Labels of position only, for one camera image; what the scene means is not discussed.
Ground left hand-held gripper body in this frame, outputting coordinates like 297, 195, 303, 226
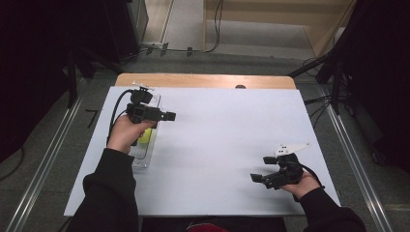
125, 80, 162, 125

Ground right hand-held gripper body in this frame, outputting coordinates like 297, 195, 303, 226
262, 142, 312, 190

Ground yellow tennis ball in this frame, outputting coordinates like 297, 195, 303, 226
137, 128, 154, 145

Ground clear plastic tray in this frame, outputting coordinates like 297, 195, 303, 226
129, 92, 162, 171

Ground person's right hand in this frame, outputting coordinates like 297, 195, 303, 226
278, 171, 321, 201

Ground person's left hand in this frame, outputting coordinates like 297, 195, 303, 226
106, 114, 158, 155

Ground white board sheet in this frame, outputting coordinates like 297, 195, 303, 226
63, 85, 342, 218

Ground wooden table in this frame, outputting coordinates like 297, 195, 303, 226
114, 72, 297, 91

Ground person's dark clothing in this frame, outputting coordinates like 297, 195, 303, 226
140, 217, 287, 232

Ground red cloth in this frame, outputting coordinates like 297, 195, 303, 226
187, 223, 228, 232

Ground black metal stand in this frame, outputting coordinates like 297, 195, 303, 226
65, 47, 124, 109

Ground dark cabinet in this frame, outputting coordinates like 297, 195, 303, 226
102, 0, 150, 64

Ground black tripod stand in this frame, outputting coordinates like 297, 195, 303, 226
287, 47, 356, 115

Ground black curtain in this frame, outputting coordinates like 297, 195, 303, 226
0, 0, 109, 163
333, 0, 410, 175

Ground light wooden shelf unit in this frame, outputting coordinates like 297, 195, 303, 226
202, 0, 358, 58

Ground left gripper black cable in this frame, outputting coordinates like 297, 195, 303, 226
105, 89, 134, 147

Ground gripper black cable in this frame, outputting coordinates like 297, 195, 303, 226
301, 163, 326, 190
105, 89, 134, 147

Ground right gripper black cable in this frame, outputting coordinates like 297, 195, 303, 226
301, 163, 326, 190

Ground black floor cables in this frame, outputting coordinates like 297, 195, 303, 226
304, 96, 334, 128

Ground metal floor rail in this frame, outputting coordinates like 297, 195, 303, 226
318, 93, 395, 232
5, 95, 85, 232

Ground black hanging cable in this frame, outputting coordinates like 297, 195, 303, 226
139, 0, 225, 56

